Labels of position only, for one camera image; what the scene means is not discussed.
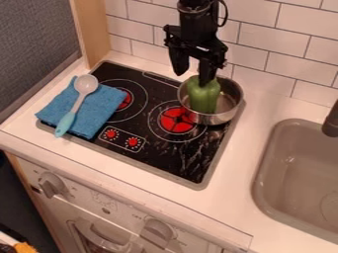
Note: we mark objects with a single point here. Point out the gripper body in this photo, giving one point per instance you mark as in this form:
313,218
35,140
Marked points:
198,46

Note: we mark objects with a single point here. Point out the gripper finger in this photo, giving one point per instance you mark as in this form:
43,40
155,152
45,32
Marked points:
207,73
179,61

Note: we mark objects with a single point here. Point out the green toy capsicum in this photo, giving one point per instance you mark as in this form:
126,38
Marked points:
203,95

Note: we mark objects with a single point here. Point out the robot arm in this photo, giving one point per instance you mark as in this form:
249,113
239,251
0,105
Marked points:
196,15

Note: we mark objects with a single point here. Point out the silver pot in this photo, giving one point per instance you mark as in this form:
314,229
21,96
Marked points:
215,103

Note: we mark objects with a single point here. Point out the toy stove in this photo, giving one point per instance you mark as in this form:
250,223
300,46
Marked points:
149,123

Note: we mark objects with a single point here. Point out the blue cloth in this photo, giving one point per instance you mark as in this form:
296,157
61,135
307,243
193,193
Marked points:
81,107

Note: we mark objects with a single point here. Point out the light blue spoon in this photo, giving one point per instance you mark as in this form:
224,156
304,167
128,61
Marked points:
74,103

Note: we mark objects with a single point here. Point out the toy sink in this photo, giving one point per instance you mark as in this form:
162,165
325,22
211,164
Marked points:
299,178

